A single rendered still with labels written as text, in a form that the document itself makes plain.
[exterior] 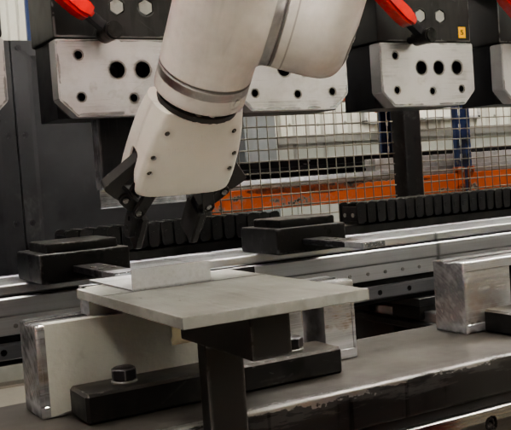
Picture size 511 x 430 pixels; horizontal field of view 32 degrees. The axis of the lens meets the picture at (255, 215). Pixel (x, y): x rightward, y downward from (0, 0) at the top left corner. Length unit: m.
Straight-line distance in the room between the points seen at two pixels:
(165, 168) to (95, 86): 0.14
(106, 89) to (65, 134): 0.57
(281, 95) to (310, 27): 0.29
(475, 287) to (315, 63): 0.55
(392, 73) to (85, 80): 0.39
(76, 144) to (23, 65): 0.15
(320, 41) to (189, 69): 0.11
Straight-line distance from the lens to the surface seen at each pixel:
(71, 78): 0.91
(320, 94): 1.04
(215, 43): 0.74
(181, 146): 0.80
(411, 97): 1.12
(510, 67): 1.24
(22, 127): 1.46
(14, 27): 5.14
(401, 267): 1.46
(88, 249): 1.16
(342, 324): 1.08
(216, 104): 0.77
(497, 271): 1.24
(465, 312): 1.20
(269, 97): 1.00
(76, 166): 1.48
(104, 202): 0.96
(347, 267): 1.40
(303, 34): 0.73
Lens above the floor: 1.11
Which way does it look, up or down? 3 degrees down
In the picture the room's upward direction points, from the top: 4 degrees counter-clockwise
